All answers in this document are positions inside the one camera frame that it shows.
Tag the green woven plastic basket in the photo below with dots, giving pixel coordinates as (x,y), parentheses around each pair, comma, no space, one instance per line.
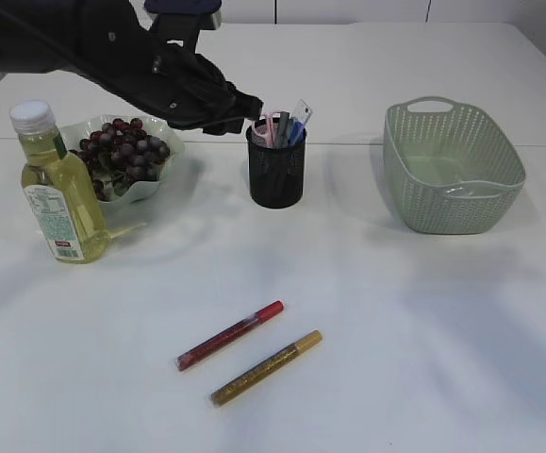
(425,152)

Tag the purple artificial grape bunch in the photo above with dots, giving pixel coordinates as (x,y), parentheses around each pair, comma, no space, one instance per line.
(120,155)

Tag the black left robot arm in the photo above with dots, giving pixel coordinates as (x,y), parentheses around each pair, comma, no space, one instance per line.
(102,41)

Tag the gold glitter pen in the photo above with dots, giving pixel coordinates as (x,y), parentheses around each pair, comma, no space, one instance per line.
(264,369)

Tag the clear plastic ruler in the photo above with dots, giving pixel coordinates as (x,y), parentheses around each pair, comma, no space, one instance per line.
(302,112)

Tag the pink scissors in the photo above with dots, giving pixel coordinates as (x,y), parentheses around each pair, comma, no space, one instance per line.
(265,128)

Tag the blue scissors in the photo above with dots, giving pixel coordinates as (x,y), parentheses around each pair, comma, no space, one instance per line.
(296,133)

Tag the black mesh pen holder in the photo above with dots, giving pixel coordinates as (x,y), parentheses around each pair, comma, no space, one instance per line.
(275,175)

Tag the silver glitter pen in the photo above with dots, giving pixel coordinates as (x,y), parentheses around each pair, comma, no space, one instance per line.
(282,130)

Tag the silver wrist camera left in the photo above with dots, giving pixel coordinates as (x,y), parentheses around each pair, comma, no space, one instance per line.
(181,21)

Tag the red glitter pen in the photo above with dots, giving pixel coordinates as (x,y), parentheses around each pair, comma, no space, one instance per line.
(228,336)

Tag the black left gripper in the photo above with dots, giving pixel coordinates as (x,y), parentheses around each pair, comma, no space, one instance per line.
(190,92)

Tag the green wavy plastic plate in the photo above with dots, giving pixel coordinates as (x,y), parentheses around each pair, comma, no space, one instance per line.
(154,125)

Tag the yellow tea drink bottle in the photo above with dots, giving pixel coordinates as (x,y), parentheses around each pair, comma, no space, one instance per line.
(58,188)

